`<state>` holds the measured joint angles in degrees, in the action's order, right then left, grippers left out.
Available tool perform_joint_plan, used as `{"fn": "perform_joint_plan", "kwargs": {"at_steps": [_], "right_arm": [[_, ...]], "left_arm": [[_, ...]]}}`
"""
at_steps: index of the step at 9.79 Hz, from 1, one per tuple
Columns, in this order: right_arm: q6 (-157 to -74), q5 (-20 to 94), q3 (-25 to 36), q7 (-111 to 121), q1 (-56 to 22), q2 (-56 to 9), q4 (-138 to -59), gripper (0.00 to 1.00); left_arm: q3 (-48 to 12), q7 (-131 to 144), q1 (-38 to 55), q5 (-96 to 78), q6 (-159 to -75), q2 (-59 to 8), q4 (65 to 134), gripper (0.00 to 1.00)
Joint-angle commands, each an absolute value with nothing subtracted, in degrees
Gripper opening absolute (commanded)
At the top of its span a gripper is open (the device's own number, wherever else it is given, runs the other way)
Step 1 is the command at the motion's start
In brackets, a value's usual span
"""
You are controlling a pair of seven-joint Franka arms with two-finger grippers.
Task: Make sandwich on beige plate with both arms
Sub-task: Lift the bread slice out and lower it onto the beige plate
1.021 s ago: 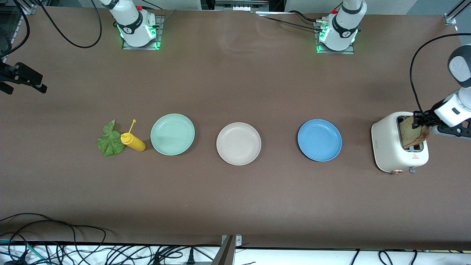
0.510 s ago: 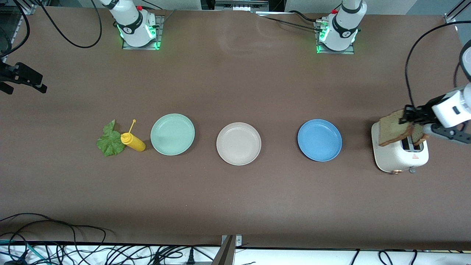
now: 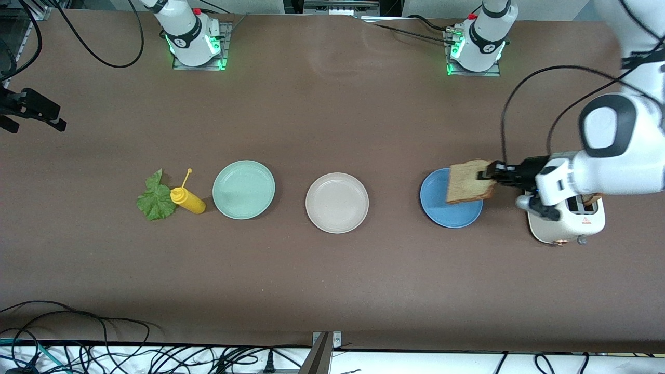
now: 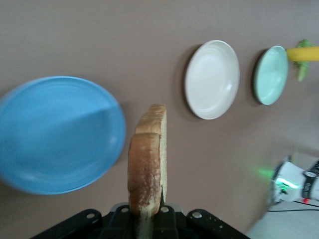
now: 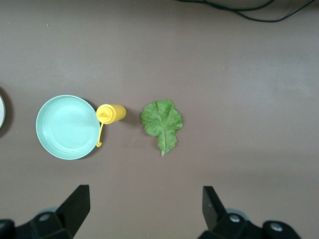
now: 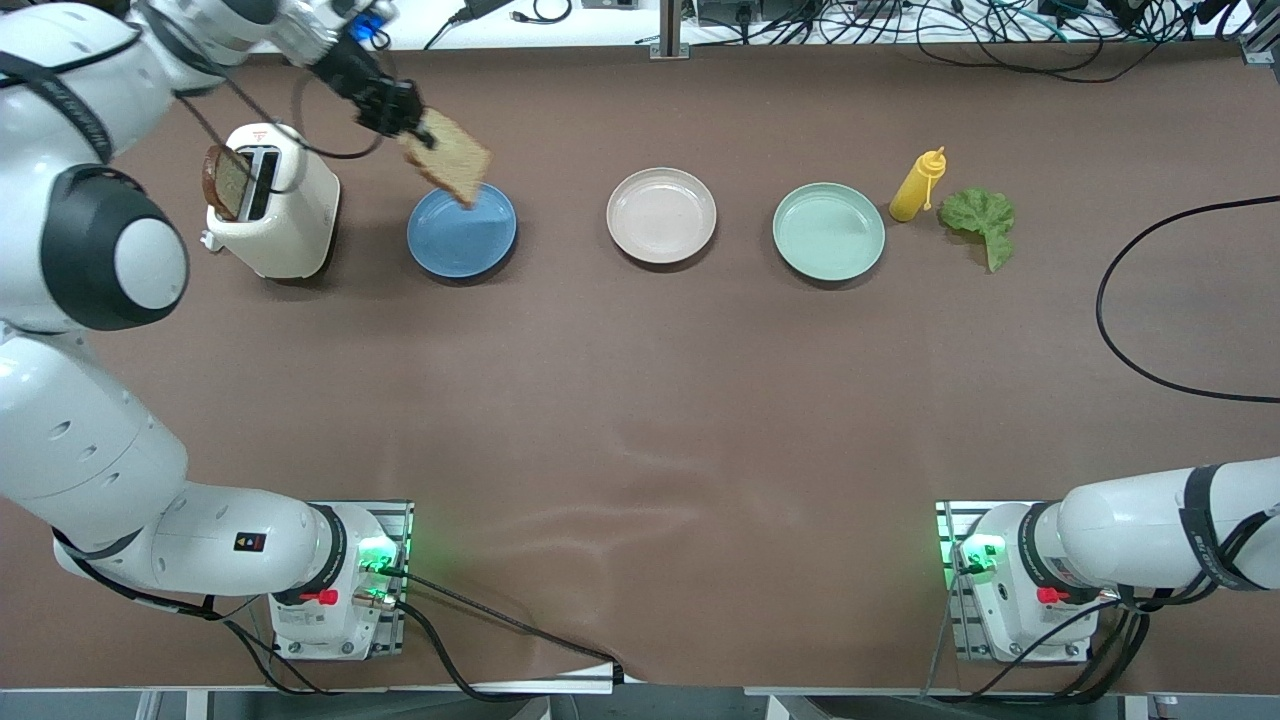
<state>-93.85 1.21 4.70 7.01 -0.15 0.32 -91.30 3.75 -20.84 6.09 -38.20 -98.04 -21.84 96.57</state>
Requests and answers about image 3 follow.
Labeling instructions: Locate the beige plate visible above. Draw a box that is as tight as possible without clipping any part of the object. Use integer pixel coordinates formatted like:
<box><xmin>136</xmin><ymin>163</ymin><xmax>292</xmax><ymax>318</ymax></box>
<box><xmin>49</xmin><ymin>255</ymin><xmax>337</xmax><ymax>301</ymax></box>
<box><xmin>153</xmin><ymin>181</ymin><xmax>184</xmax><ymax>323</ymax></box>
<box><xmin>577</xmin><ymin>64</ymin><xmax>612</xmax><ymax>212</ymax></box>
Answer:
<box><xmin>305</xmin><ymin>172</ymin><xmax>370</xmax><ymax>234</ymax></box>

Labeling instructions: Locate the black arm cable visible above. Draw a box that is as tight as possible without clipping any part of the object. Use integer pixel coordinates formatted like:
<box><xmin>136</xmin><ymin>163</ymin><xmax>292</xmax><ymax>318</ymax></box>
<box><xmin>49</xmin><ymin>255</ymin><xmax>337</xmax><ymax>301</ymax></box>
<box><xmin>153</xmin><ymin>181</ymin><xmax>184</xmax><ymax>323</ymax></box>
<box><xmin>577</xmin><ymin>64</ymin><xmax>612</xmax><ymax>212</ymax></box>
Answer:
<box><xmin>500</xmin><ymin>0</ymin><xmax>665</xmax><ymax>168</ymax></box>
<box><xmin>0</xmin><ymin>0</ymin><xmax>145</xmax><ymax>84</ymax></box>

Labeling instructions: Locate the black power strip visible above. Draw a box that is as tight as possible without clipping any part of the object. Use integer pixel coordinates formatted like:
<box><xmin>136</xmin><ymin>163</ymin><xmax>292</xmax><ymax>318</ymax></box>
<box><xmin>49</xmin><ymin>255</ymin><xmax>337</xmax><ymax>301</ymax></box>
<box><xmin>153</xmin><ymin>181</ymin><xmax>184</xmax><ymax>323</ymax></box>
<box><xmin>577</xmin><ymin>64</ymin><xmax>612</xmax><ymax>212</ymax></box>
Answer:
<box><xmin>283</xmin><ymin>0</ymin><xmax>403</xmax><ymax>17</ymax></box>

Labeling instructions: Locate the mint green plate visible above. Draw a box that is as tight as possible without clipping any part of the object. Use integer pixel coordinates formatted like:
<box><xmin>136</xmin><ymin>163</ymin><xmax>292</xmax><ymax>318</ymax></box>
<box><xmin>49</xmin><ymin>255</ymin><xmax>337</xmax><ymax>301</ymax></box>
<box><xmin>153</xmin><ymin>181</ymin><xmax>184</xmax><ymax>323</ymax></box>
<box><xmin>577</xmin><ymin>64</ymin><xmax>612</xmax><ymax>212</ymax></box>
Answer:
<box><xmin>212</xmin><ymin>160</ymin><xmax>276</xmax><ymax>220</ymax></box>

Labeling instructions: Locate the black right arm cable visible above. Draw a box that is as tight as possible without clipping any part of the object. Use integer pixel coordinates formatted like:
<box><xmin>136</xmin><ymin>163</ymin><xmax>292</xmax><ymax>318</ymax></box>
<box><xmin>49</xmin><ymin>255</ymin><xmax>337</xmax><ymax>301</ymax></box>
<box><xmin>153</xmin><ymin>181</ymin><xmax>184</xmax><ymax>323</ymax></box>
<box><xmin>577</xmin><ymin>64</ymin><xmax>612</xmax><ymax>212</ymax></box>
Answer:
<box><xmin>0</xmin><ymin>0</ymin><xmax>145</xmax><ymax>84</ymax></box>

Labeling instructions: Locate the light brown bread slice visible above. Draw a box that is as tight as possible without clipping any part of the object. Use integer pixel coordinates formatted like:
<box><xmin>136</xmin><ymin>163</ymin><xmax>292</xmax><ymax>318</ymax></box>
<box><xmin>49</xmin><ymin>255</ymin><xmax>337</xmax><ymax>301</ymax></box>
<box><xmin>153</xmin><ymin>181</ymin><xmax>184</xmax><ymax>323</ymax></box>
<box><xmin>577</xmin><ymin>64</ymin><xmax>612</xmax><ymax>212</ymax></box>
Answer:
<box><xmin>445</xmin><ymin>159</ymin><xmax>497</xmax><ymax>205</ymax></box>

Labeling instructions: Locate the metal camera stand post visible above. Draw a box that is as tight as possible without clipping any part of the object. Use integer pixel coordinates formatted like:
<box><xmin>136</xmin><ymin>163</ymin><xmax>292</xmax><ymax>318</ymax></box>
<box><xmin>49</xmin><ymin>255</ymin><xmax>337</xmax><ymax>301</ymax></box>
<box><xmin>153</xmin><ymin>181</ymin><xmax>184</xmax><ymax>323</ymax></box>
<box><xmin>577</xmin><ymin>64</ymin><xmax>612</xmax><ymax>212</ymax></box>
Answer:
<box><xmin>299</xmin><ymin>331</ymin><xmax>343</xmax><ymax>374</ymax></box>

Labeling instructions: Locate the black cable looping on table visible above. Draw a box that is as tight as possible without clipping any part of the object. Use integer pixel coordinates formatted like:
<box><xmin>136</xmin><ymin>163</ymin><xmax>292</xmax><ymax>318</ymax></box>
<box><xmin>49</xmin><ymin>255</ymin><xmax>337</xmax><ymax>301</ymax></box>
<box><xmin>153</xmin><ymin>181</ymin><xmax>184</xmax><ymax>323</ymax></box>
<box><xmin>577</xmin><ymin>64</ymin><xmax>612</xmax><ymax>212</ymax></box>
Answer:
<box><xmin>0</xmin><ymin>300</ymin><xmax>151</xmax><ymax>346</ymax></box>

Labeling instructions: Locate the green lettuce leaf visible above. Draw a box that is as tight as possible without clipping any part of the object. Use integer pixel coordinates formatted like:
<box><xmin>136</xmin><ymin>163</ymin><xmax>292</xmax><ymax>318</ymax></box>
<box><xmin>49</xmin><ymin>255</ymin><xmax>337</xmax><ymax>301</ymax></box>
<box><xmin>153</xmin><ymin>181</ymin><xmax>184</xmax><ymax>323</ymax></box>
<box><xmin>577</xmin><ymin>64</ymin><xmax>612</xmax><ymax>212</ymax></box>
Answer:
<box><xmin>136</xmin><ymin>168</ymin><xmax>178</xmax><ymax>222</ymax></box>

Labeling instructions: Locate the white toaster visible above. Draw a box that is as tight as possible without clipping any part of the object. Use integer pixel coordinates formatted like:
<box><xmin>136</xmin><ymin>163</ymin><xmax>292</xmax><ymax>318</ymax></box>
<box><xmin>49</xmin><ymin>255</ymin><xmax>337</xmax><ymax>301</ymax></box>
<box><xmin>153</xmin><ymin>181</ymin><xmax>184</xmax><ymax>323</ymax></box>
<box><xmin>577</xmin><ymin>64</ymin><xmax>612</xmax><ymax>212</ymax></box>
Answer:
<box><xmin>524</xmin><ymin>174</ymin><xmax>606</xmax><ymax>246</ymax></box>

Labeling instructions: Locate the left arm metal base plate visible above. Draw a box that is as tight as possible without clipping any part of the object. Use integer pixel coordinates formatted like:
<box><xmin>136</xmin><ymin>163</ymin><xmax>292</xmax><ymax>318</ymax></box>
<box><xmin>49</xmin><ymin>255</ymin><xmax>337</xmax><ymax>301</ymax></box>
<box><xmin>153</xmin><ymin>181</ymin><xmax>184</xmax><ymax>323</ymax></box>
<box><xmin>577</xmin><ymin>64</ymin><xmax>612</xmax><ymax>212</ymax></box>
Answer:
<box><xmin>444</xmin><ymin>29</ymin><xmax>502</xmax><ymax>77</ymax></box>

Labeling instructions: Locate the blue plate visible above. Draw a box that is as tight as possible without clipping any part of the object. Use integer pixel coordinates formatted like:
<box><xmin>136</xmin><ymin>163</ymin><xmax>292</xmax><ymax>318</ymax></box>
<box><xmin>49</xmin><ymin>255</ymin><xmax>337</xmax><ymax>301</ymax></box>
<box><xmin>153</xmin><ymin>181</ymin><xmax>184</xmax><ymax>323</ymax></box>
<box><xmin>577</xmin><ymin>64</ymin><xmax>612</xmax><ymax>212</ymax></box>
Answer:
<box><xmin>420</xmin><ymin>168</ymin><xmax>484</xmax><ymax>229</ymax></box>

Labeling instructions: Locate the teal cable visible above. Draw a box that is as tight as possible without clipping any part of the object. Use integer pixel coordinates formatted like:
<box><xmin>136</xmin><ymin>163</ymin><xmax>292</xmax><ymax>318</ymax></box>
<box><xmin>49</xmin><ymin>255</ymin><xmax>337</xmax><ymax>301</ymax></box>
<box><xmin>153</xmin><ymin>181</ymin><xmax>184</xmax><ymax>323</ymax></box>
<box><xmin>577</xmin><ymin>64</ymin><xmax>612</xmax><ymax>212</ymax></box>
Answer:
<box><xmin>0</xmin><ymin>338</ymin><xmax>58</xmax><ymax>372</ymax></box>

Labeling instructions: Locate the aluminium frame profile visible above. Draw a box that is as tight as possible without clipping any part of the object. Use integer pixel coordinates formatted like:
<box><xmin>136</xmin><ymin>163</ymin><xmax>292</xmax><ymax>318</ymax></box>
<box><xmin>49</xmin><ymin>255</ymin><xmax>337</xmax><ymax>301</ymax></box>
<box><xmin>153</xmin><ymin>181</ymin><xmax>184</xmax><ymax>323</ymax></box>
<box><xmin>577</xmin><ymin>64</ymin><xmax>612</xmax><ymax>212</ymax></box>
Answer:
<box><xmin>0</xmin><ymin>4</ymin><xmax>52</xmax><ymax>102</ymax></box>

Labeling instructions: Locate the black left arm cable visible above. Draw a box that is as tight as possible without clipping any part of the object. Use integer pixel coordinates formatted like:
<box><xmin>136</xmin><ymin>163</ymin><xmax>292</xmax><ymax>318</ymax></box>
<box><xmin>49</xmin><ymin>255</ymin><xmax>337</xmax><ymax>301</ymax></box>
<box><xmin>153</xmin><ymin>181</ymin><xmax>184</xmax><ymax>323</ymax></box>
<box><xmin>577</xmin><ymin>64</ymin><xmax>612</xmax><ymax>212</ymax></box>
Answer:
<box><xmin>500</xmin><ymin>0</ymin><xmax>665</xmax><ymax>168</ymax></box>

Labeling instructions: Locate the yellow squeeze bottle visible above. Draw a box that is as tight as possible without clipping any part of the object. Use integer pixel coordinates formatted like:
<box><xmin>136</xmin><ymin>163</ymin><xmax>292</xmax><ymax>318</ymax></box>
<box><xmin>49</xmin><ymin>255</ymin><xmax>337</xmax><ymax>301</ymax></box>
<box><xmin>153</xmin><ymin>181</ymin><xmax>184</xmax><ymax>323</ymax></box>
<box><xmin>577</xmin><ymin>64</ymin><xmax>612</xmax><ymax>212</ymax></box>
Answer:
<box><xmin>170</xmin><ymin>168</ymin><xmax>206</xmax><ymax>215</ymax></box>

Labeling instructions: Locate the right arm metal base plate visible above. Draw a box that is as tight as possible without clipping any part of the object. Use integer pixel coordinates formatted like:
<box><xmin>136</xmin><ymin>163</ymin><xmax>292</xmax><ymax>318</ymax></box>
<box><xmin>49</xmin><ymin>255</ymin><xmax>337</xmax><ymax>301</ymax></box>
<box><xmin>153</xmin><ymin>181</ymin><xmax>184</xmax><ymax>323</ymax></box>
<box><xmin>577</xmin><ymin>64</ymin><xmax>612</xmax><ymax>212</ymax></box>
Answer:
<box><xmin>172</xmin><ymin>21</ymin><xmax>233</xmax><ymax>71</ymax></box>

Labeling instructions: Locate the black base power cable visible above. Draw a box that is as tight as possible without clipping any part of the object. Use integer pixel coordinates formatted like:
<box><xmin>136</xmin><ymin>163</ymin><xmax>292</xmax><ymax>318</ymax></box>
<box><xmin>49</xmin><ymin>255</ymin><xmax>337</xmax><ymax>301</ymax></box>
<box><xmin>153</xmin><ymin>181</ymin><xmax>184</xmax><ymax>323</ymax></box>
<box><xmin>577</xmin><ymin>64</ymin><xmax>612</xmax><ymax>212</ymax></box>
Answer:
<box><xmin>361</xmin><ymin>15</ymin><xmax>458</xmax><ymax>45</ymax></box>

